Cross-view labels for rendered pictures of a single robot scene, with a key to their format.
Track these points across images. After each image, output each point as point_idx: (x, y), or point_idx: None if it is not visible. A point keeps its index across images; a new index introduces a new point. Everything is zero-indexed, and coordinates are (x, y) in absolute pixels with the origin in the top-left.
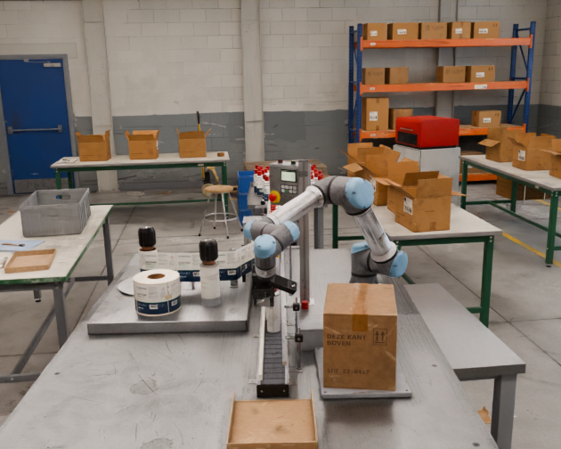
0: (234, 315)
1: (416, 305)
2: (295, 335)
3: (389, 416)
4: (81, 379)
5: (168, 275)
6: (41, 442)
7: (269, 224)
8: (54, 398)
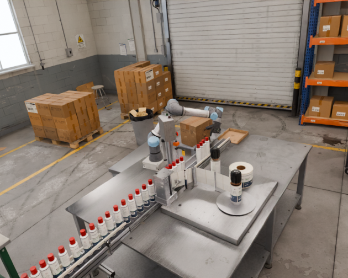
0: None
1: (138, 160)
2: None
3: None
4: (281, 162)
5: (235, 166)
6: (294, 146)
7: (211, 109)
8: (291, 158)
